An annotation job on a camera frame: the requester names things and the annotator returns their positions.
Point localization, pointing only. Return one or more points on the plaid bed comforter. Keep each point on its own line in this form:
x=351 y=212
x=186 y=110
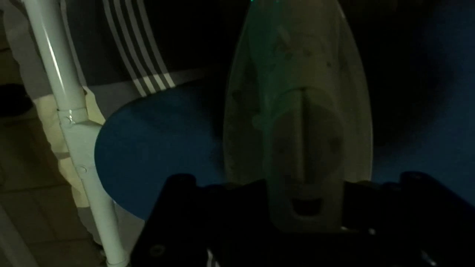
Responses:
x=120 y=38

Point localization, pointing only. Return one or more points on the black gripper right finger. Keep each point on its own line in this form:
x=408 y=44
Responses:
x=425 y=222

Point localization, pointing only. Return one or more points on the white metal pole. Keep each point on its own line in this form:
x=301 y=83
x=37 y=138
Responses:
x=65 y=89

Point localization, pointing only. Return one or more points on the white pressing iron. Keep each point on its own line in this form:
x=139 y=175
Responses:
x=298 y=98

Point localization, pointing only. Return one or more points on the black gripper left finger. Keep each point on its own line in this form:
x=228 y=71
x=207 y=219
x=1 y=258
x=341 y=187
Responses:
x=173 y=222

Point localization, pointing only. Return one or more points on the blue ironing mat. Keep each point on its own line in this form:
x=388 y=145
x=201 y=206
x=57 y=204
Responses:
x=149 y=148

